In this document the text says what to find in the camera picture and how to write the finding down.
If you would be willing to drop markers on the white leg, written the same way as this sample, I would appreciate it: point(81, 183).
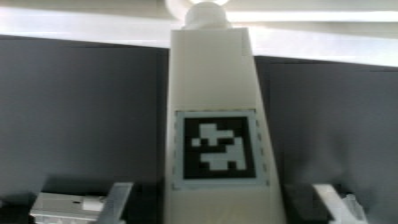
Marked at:
point(223, 189)

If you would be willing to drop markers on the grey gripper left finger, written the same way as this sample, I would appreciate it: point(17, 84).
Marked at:
point(72, 209)

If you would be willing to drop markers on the white desk top tray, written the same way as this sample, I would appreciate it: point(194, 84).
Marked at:
point(336, 30)

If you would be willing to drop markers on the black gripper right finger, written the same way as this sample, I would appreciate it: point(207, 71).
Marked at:
point(342, 205)

